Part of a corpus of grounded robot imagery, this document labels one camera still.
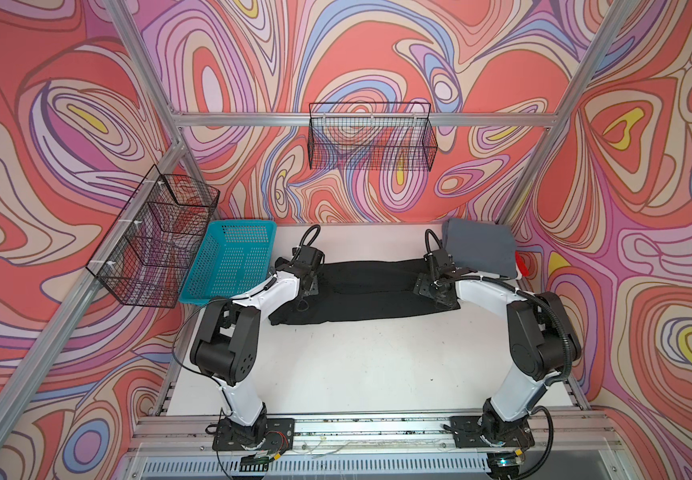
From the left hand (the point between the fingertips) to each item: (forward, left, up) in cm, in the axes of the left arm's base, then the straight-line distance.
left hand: (305, 283), depth 96 cm
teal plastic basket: (+16, +30, -7) cm, 35 cm away
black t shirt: (-1, -18, -1) cm, 19 cm away
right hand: (-3, -41, -3) cm, 42 cm away
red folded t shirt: (+9, -76, -3) cm, 76 cm away
